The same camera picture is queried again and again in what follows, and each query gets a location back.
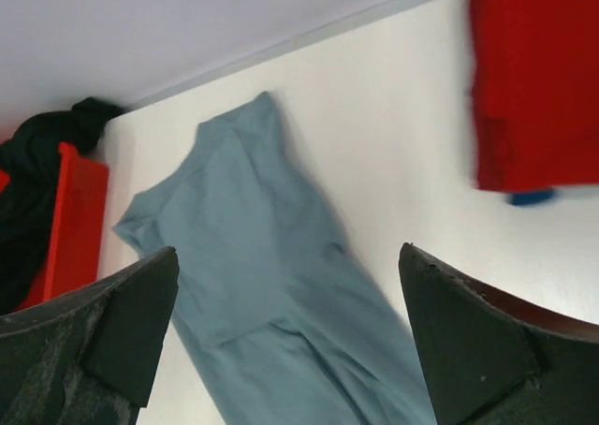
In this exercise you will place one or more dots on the red plastic bin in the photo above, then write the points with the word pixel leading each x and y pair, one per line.
pixel 76 231

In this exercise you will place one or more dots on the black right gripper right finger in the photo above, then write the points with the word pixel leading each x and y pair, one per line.
pixel 489 357

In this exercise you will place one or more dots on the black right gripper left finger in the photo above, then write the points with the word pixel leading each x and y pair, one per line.
pixel 89 356

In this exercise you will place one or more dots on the red t shirt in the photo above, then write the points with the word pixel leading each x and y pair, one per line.
pixel 535 93

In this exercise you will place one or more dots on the blue grey t shirt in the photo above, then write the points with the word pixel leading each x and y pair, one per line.
pixel 283 326

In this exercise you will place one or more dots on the folded blue t shirt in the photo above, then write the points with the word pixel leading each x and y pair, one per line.
pixel 531 198

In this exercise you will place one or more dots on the black t shirt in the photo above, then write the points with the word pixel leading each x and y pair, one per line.
pixel 31 160

